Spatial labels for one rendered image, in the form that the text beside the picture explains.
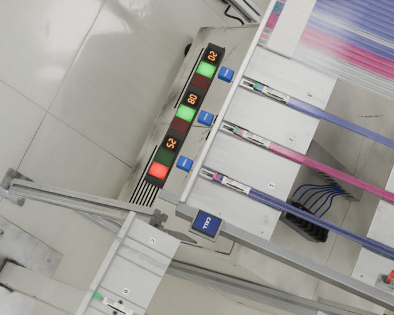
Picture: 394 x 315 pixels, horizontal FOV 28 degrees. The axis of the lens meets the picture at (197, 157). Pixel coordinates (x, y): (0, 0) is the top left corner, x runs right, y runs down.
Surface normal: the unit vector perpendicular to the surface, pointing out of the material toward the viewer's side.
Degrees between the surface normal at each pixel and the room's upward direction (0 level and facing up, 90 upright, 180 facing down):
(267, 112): 44
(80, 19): 0
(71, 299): 90
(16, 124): 0
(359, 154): 0
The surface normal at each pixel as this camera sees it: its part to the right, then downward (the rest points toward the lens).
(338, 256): 0.66, 0.08
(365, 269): 0.03, -0.26
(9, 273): -0.62, -0.52
